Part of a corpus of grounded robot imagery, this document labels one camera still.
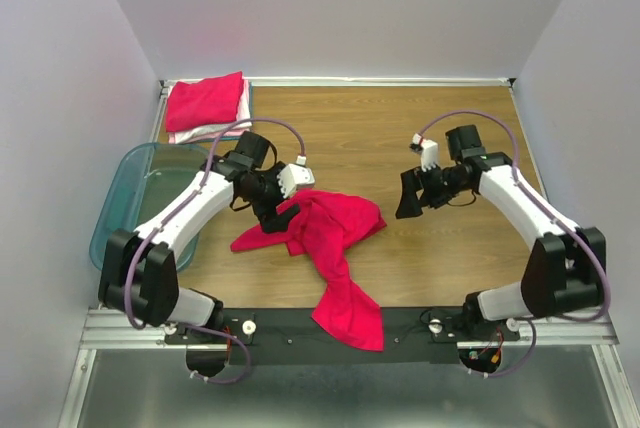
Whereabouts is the metal lower shelf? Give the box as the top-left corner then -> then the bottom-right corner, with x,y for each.
61,346 -> 639,427

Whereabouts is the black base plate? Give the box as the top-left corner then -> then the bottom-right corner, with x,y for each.
164,306 -> 521,367

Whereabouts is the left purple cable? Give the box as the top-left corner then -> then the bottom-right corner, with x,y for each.
124,118 -> 307,330

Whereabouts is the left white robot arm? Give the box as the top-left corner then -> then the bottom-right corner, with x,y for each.
98,132 -> 315,343

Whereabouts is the folded pink t-shirt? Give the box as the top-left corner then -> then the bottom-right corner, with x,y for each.
168,133 -> 199,144

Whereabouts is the folded white t-shirt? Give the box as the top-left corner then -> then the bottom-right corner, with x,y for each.
168,78 -> 253,144

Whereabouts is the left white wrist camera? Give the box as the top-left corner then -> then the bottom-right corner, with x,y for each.
276,164 -> 315,199

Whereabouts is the aluminium frame rail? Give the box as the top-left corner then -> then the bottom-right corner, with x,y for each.
80,309 -> 618,350

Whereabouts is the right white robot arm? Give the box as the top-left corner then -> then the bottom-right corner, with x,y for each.
395,125 -> 610,340

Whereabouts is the purple cable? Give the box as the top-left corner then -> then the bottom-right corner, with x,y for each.
124,118 -> 307,330
415,109 -> 612,322

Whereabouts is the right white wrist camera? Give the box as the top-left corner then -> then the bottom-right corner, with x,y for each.
409,133 -> 439,172

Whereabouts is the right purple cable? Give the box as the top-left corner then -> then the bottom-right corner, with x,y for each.
415,109 -> 612,322

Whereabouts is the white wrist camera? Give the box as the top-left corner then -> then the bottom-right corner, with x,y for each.
276,164 -> 315,199
409,133 -> 439,172

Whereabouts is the teal plastic bin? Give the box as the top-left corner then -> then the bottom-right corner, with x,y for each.
89,142 -> 208,269

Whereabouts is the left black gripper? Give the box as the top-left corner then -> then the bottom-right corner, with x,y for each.
241,162 -> 301,233

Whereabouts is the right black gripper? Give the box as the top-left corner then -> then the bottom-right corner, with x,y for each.
395,161 -> 470,218

